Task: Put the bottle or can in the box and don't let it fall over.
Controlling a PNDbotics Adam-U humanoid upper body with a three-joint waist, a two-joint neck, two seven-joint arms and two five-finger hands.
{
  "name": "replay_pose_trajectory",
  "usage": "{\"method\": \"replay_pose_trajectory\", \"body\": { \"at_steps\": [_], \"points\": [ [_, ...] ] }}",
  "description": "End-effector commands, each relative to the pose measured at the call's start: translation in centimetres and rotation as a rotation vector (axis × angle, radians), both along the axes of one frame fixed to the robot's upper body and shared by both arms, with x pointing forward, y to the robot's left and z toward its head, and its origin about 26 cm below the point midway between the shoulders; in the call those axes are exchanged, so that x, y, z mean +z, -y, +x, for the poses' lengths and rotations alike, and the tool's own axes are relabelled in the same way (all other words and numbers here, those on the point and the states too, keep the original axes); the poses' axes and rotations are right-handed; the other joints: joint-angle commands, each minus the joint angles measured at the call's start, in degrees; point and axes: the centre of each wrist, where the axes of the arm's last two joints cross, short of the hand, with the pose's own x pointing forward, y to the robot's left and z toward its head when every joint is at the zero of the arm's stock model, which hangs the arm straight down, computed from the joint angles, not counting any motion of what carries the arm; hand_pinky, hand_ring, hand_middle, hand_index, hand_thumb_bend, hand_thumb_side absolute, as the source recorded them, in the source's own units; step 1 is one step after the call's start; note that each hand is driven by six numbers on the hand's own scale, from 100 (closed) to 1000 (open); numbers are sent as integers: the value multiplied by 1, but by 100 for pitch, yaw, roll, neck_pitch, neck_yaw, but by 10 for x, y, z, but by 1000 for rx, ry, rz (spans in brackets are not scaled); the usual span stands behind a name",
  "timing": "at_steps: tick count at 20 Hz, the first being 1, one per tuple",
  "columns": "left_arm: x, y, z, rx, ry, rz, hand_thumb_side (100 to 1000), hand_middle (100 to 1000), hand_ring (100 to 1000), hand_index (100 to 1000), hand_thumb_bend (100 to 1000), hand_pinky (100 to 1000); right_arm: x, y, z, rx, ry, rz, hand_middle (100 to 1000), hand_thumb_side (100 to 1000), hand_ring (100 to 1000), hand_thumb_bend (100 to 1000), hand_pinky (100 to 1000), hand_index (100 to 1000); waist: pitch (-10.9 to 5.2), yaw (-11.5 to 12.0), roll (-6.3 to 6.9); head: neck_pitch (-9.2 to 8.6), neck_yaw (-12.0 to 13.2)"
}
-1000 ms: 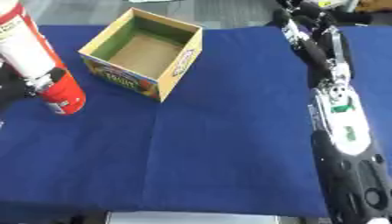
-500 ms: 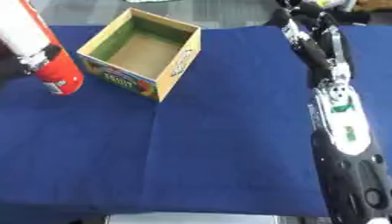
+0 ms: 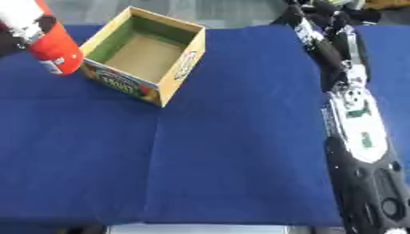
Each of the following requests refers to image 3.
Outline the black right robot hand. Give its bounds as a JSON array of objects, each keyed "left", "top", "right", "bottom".
[{"left": 269, "top": 0, "right": 384, "bottom": 93}]

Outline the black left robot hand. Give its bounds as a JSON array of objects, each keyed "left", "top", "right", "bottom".
[{"left": 0, "top": 14, "right": 59, "bottom": 58}]

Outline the red bottle with white label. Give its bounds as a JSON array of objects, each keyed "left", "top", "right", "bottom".
[{"left": 24, "top": 0, "right": 87, "bottom": 77}]

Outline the open tan cardboard box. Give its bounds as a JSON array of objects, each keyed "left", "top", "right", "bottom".
[{"left": 78, "top": 5, "right": 209, "bottom": 108}]

